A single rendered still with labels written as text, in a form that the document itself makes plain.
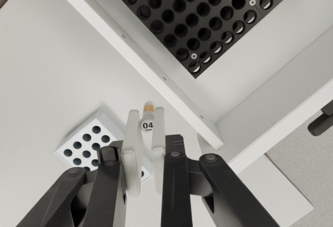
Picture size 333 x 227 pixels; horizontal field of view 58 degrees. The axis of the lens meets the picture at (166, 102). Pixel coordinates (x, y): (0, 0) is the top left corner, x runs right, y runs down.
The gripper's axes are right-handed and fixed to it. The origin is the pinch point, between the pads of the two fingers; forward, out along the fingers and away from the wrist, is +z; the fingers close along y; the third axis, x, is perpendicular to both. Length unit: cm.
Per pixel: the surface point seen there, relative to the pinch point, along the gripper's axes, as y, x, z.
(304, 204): 23.8, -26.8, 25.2
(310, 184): 65, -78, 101
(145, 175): -2.6, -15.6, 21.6
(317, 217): 70, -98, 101
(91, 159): -10.3, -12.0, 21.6
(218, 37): 7.2, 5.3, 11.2
